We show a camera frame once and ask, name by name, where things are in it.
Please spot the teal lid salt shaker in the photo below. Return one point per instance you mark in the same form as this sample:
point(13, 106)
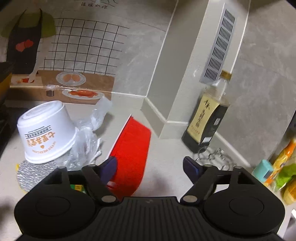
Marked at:
point(262, 171)

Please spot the white paper noodle cup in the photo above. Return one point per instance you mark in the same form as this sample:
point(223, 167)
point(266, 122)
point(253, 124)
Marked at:
point(47, 132)

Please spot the silver foil cup lid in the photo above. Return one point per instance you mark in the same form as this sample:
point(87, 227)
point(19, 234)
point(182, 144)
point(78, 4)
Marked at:
point(28, 175)

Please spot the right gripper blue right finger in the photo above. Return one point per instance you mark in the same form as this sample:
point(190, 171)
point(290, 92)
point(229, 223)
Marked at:
point(203, 179)

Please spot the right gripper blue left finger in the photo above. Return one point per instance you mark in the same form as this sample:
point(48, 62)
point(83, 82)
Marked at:
point(97, 178)

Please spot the dark soy sauce bottle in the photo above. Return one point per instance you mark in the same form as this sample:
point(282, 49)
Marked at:
point(208, 114)

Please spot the white wall vent grille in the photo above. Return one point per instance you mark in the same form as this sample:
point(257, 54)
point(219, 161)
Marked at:
point(220, 47)

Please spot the metal wire trivet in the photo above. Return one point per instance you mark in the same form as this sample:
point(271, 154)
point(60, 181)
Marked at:
point(214, 157)

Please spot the orange detergent bottle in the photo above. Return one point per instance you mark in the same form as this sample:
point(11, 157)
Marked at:
point(281, 160)

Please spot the clear plastic bag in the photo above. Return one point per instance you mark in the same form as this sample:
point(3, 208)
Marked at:
point(86, 147)

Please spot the green snack packet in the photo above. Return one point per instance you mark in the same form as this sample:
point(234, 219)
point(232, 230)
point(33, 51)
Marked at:
point(285, 175)

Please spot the cartoon cook wall sticker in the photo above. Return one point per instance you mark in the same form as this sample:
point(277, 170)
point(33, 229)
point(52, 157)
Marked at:
point(80, 66)

